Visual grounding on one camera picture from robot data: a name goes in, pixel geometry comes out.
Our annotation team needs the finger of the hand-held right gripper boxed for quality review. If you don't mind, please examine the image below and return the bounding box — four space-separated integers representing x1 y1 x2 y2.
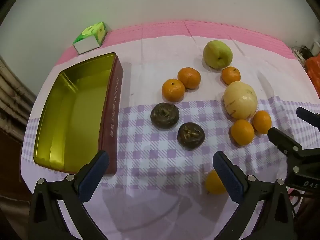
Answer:
267 127 320 175
296 107 320 133

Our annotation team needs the green tissue box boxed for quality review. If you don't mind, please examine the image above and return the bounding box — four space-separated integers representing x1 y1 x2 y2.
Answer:
72 22 108 55

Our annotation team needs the pink purple checked tablecloth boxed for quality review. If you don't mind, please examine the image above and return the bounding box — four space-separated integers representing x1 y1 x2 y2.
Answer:
20 19 320 240

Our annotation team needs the dark red tin box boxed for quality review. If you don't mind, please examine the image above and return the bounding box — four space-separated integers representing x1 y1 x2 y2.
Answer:
33 52 124 176

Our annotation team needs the beige patterned curtain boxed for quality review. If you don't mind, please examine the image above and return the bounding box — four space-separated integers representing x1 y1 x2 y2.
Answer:
0 55 37 140

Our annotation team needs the cream pepino melon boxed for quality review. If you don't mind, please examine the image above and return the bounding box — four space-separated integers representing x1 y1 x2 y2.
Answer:
223 81 258 120

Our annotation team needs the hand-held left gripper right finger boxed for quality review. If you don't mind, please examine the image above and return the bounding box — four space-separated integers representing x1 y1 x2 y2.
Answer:
212 151 297 240

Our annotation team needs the orange mandarin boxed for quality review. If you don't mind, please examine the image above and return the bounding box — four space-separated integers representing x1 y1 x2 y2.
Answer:
177 67 201 90
230 119 255 146
252 110 272 134
162 79 186 102
221 66 241 85
205 169 227 195

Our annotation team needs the green pear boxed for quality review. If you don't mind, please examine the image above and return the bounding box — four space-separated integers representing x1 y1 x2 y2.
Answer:
203 40 233 69

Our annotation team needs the orange plastic bag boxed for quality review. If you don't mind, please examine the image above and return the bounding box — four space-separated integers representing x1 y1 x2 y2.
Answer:
305 56 320 93

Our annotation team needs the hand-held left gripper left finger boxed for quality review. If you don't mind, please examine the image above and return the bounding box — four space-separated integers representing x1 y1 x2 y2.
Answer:
28 150 110 240

